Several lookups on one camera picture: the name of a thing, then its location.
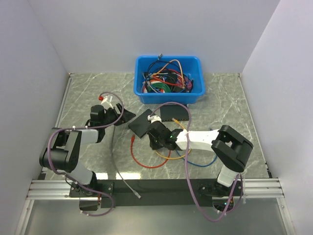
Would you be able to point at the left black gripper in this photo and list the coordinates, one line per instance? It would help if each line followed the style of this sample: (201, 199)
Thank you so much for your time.
(126, 115)

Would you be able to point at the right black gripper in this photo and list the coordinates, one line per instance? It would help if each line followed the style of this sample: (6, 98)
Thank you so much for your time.
(152, 144)

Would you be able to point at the black network switch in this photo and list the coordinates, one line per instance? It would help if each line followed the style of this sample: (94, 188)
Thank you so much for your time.
(140, 125)
(168, 112)

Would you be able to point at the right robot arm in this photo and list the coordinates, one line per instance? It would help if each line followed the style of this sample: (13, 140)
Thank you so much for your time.
(230, 147)

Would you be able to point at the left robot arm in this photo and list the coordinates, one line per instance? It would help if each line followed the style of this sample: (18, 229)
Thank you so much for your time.
(62, 150)

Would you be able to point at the blue plastic bin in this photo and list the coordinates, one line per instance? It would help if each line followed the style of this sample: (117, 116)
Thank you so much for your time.
(191, 66)

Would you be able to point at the black base beam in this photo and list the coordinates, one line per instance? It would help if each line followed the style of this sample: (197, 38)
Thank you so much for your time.
(163, 192)

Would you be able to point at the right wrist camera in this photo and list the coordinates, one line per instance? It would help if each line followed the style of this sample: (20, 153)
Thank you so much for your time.
(153, 118)

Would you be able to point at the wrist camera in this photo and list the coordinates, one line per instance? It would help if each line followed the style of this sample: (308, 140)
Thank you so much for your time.
(106, 101)
(153, 118)

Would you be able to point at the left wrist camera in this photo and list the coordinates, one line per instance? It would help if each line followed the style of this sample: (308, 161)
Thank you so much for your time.
(106, 101)

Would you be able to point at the aluminium rail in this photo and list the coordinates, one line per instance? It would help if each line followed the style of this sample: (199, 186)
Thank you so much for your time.
(49, 190)

